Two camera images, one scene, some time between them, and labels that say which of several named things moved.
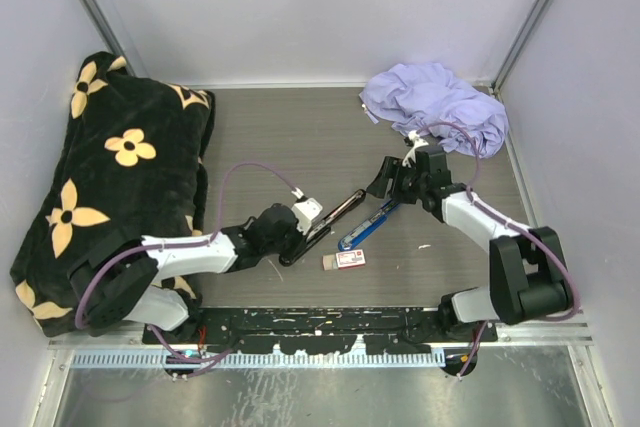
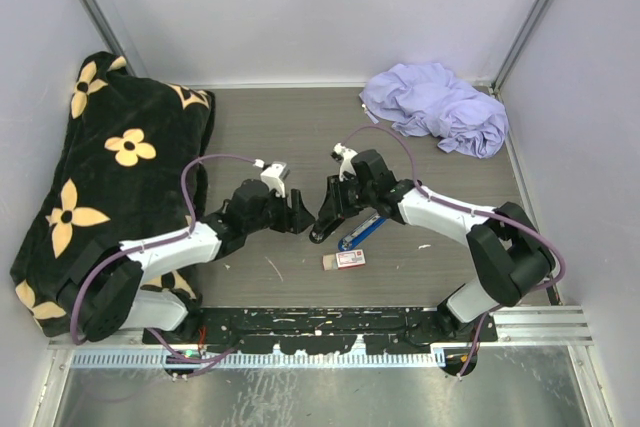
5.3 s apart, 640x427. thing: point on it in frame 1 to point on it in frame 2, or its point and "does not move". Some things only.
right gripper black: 391,168 to 333,204
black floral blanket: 132,162 does not move
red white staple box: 344,260 does not move
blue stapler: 367,227 does not move
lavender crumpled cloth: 426,99 does not move
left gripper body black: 289,242 to 273,216
